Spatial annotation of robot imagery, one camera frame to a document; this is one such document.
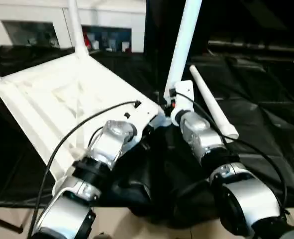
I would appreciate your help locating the white cabinet with glass doors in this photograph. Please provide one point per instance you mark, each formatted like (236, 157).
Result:
(37, 17)

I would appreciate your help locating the white cup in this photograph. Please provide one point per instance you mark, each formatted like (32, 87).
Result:
(125, 47)

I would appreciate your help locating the white plastic table top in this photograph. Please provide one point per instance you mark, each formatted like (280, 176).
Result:
(62, 89)

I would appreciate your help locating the black mat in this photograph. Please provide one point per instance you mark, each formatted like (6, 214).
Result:
(266, 124)

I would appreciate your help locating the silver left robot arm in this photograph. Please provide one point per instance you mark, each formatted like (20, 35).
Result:
(102, 149)

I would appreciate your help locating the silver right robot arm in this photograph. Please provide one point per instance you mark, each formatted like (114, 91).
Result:
(221, 169)

